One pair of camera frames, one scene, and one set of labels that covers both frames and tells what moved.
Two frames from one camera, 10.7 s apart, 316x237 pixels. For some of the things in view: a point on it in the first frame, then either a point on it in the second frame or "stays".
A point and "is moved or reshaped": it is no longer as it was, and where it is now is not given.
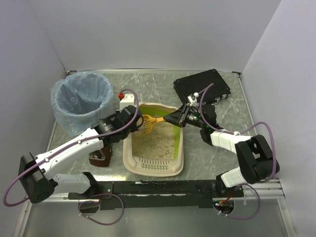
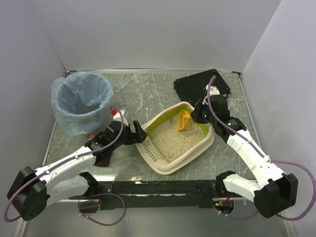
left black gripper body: (132, 118) to (133, 135)
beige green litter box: (161, 152) is moved or reshaped
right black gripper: (182, 116) to (197, 113)
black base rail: (159, 195) stays
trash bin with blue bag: (80, 99) stays
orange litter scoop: (149, 122) is moved or reshaped
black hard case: (187, 86) stays
